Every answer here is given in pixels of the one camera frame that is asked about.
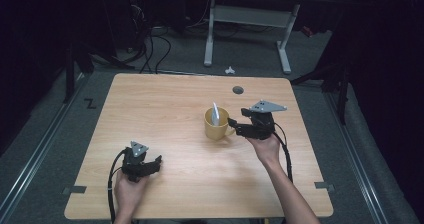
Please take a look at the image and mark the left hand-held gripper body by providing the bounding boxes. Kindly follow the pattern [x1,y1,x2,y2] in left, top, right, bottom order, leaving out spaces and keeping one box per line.
[120,140,150,184]

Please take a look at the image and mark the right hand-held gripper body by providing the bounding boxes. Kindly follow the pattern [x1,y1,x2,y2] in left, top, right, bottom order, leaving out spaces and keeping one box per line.
[247,99,289,141]

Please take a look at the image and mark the yellow mug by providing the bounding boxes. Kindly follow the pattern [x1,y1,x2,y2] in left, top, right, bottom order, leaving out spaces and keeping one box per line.
[203,106,236,142]

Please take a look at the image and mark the person's right hand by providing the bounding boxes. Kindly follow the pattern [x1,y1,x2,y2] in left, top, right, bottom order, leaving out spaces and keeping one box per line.
[247,133,283,168]

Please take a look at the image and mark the person's left hand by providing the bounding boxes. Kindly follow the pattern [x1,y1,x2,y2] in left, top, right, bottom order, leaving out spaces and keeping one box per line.
[114,171,150,216]

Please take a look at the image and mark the grey tape strip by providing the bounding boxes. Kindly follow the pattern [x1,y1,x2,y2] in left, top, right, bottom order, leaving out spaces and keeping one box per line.
[62,185,88,195]
[313,181,336,193]

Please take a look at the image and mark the black metal stand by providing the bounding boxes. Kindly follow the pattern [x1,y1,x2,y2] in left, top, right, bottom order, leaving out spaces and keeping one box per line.
[62,43,136,104]
[289,59,352,126]

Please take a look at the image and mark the small red item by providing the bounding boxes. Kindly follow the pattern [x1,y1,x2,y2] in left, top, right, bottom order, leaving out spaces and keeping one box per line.
[300,25,315,38]

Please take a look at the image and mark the dark computer case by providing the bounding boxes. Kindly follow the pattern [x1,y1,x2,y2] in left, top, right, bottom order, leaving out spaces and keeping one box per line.
[127,0,155,53]

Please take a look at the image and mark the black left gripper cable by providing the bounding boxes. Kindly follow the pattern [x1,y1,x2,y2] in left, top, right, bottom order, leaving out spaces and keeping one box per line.
[106,148,130,224]

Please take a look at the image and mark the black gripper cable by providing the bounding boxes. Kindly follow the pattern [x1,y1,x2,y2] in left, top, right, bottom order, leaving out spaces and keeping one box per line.
[106,148,130,224]
[273,121,295,184]

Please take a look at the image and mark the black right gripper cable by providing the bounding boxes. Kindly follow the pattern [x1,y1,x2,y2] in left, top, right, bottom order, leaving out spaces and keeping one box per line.
[273,121,295,184]

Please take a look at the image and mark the white metal desk frame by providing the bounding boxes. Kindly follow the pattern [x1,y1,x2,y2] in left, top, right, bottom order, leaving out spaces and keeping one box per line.
[203,0,301,75]

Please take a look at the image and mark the metal floor rail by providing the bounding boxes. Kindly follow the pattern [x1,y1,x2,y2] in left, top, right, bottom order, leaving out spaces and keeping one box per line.
[0,73,86,220]
[323,89,390,224]

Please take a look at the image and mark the black floor cables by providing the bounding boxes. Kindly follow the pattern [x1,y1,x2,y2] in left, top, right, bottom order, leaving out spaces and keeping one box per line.
[131,3,173,75]

